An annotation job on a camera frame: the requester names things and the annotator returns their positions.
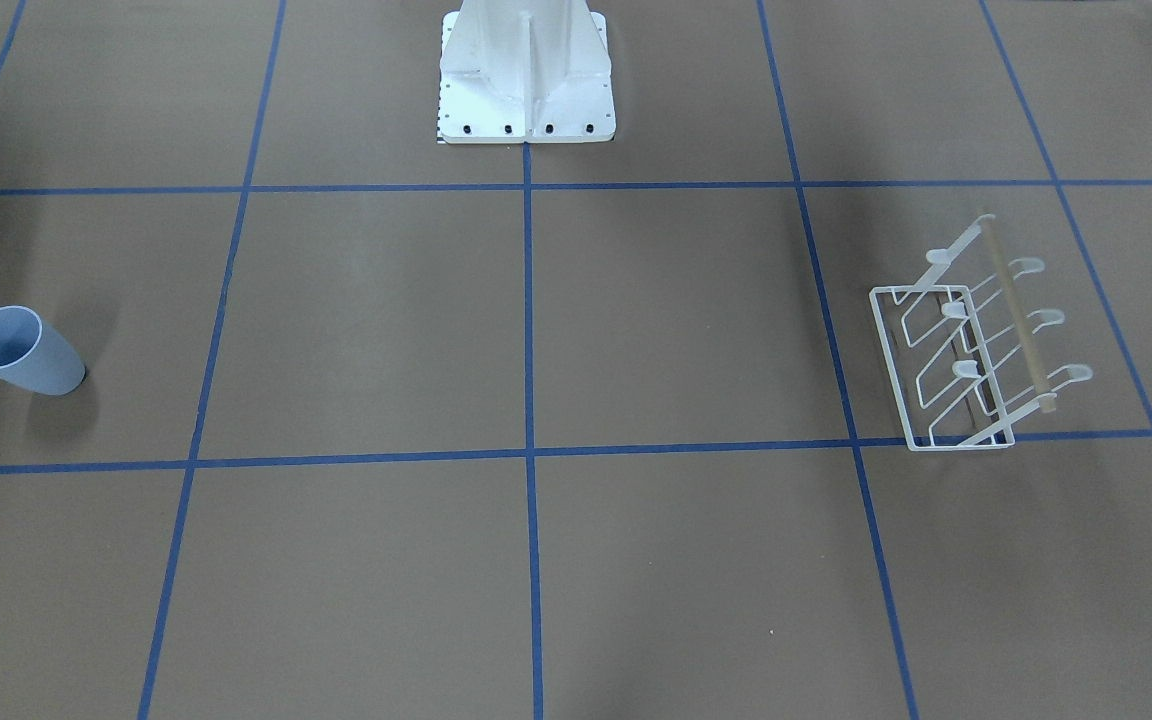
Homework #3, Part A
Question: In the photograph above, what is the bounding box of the light blue plastic cup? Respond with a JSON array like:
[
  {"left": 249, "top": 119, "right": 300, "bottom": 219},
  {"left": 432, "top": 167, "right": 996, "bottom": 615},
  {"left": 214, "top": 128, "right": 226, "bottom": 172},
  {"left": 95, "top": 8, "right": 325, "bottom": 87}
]
[{"left": 0, "top": 305, "right": 88, "bottom": 396}]

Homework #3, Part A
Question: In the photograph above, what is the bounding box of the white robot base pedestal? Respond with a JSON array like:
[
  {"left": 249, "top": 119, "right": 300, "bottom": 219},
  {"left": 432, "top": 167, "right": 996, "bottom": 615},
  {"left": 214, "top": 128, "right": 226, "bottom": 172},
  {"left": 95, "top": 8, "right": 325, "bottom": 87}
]
[{"left": 435, "top": 1, "right": 617, "bottom": 145}]

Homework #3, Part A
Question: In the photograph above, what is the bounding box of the white wire cup holder rack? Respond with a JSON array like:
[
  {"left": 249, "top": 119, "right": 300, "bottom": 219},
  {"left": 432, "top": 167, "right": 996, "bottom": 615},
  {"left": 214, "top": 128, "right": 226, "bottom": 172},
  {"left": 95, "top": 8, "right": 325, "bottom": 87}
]
[{"left": 867, "top": 213, "right": 1094, "bottom": 454}]

